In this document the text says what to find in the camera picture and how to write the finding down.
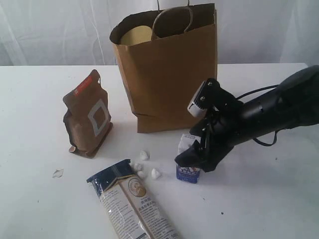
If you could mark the white blue milk carton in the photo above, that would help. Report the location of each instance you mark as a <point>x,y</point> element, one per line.
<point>187,174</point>

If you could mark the torn clear plastic scrap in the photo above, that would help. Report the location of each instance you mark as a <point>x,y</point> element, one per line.
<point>58,173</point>

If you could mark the noodle packet blue and white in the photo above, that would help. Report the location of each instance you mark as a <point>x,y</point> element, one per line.
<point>131,208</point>

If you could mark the clear jar with gold lid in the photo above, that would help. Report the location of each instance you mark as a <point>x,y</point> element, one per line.
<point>136,35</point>

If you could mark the brown kraft coffee pouch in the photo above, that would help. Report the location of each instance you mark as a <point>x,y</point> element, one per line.
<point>87,120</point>

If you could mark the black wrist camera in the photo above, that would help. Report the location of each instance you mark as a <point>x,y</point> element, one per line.
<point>210,95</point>

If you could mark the brown paper shopping bag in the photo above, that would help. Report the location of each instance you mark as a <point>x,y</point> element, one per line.
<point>162,75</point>

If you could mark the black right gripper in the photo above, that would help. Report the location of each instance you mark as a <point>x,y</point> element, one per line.
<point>215,130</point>

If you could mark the white crumpled paper bit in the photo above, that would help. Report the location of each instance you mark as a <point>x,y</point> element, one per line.
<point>155,174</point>
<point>141,174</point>
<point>144,155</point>
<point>138,167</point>

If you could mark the white background curtain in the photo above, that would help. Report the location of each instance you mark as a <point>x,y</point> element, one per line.
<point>76,32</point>

